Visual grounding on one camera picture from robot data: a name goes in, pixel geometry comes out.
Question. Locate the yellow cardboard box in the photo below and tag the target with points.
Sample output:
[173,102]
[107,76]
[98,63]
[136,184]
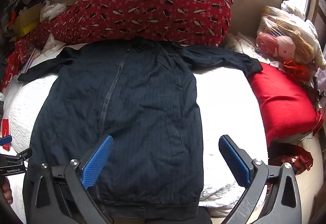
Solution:
[26,20]

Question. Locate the red pillow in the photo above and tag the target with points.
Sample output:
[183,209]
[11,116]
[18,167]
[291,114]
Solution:
[280,104]

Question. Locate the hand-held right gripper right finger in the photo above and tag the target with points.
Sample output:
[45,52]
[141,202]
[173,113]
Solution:
[234,160]

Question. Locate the white quilted bed cover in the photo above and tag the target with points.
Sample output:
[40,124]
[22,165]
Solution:
[229,101]

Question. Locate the shiny red bag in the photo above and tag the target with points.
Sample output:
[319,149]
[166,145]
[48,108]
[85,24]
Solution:
[293,159]

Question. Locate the red packet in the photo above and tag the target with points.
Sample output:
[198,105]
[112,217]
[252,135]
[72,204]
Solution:
[5,129]

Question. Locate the white fluffy plush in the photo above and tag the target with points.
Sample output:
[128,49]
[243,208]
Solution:
[313,28]

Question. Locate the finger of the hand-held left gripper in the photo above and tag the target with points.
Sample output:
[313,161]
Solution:
[5,140]
[24,153]

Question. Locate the red printed blanket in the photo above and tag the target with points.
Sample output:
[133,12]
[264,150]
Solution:
[152,10]

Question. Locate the plush doll in plastic bag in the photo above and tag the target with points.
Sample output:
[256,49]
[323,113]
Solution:
[280,43]

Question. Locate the navy pinstripe zip jacket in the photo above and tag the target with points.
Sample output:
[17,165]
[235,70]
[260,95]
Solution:
[142,101]

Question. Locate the white plastic bag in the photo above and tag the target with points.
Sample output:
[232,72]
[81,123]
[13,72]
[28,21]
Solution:
[52,11]

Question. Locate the white papers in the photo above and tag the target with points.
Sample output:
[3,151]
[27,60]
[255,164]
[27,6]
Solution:
[48,48]

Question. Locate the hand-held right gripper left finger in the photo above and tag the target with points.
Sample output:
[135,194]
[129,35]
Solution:
[98,163]

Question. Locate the white crumpled cloth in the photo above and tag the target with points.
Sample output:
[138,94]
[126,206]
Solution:
[239,44]

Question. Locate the person's left hand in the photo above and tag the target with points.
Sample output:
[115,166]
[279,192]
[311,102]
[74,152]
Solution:
[6,188]

